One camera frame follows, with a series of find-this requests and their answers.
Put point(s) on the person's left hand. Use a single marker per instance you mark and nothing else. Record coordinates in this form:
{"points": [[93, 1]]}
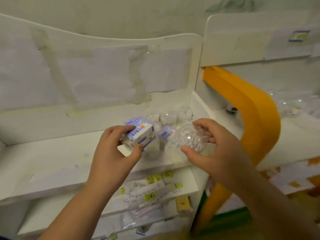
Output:
{"points": [[107, 162]]}

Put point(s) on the white and orange patterned sheet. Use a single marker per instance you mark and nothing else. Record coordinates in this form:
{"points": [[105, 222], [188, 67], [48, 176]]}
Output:
{"points": [[295, 176]]}

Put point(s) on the person's right hand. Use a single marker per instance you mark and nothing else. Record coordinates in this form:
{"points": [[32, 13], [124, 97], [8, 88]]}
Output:
{"points": [[222, 157]]}

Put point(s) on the orange curved support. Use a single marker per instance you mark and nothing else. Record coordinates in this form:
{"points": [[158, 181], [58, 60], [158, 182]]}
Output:
{"points": [[252, 109]]}

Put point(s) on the taped white paper sheets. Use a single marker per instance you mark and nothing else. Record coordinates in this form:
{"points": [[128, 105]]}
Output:
{"points": [[100, 74]]}

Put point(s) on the white shelf unit with orange support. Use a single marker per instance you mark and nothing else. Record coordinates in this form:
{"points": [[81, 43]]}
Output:
{"points": [[287, 137]]}

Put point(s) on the person's right middle finger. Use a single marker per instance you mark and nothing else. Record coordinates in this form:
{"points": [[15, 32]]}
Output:
{"points": [[211, 139]]}

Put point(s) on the person's right thumb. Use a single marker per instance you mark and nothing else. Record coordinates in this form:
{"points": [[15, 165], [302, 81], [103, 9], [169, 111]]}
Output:
{"points": [[193, 155]]}

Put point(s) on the pile of yellow-labelled white packets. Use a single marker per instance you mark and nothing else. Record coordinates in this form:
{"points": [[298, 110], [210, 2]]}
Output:
{"points": [[152, 188]]}

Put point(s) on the person's right forearm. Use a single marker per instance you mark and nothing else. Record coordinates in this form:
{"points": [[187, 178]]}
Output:
{"points": [[272, 204]]}

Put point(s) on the purple and white small box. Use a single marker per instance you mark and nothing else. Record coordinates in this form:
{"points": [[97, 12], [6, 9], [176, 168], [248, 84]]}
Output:
{"points": [[167, 132], [141, 133]]}

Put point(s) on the clear plastic bags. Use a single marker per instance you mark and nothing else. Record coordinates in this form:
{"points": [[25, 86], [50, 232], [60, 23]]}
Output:
{"points": [[145, 216]]}

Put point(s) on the pile of clear capsule balls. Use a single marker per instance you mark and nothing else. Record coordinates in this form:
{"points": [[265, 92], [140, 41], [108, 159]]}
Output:
{"points": [[297, 103]]}

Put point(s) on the person's left thumb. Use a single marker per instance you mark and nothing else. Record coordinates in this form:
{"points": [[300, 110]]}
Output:
{"points": [[133, 154]]}

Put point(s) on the person's left forearm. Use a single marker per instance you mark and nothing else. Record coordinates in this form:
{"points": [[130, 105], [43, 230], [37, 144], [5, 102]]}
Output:
{"points": [[80, 214]]}

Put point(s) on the small black object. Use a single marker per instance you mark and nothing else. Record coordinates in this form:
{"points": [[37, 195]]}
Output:
{"points": [[231, 110]]}

